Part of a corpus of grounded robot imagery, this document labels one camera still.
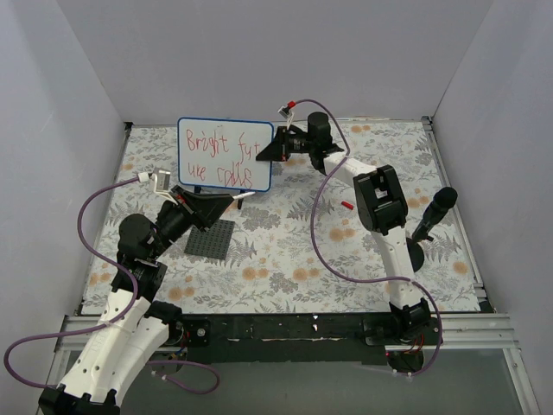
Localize purple cable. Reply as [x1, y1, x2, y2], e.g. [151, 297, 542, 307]
[3, 172, 221, 395]
[293, 99, 444, 377]

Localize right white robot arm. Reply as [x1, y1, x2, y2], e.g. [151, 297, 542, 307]
[256, 105, 430, 344]

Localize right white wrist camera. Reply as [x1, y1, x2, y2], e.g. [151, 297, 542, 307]
[278, 100, 296, 125]

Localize blue framed whiteboard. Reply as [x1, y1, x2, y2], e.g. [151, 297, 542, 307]
[176, 117, 275, 192]

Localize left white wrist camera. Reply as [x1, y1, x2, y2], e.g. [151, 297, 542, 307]
[137, 168, 176, 204]

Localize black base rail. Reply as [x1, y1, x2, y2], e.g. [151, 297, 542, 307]
[162, 312, 441, 373]

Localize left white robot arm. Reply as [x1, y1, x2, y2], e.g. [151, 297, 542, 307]
[39, 186, 233, 414]

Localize black round stand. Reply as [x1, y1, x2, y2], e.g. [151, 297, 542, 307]
[407, 239, 425, 272]

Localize red capped whiteboard marker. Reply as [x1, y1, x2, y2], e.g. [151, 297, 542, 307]
[233, 192, 256, 201]

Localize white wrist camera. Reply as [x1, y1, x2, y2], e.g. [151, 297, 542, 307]
[137, 168, 176, 204]
[278, 100, 296, 125]

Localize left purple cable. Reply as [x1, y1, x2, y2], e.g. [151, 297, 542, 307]
[3, 172, 221, 395]

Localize black microphone orange ring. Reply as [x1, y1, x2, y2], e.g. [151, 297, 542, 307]
[410, 186, 459, 243]

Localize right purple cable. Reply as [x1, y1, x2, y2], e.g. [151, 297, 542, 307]
[293, 99, 444, 377]

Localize grey studded baseplate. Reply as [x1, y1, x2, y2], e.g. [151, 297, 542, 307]
[184, 220, 235, 260]

